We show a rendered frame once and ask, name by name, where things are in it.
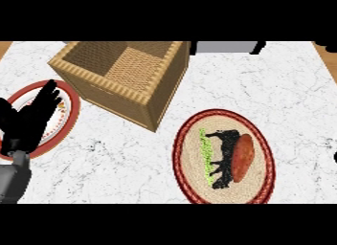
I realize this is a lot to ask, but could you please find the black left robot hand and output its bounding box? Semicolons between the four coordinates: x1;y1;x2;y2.
0;79;64;158

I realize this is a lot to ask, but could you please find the red rimmed white plate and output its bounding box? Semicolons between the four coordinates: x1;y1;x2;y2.
0;78;83;161

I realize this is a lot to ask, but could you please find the oval woven placemat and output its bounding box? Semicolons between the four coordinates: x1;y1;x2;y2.
171;108;278;205

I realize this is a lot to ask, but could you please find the square wicker basket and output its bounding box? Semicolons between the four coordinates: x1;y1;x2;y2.
47;41;192;133

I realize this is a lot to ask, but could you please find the black object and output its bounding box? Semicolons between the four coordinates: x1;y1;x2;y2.
315;41;337;56

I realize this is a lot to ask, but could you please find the grey appliance with black frame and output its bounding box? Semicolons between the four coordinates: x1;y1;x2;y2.
189;41;267;56

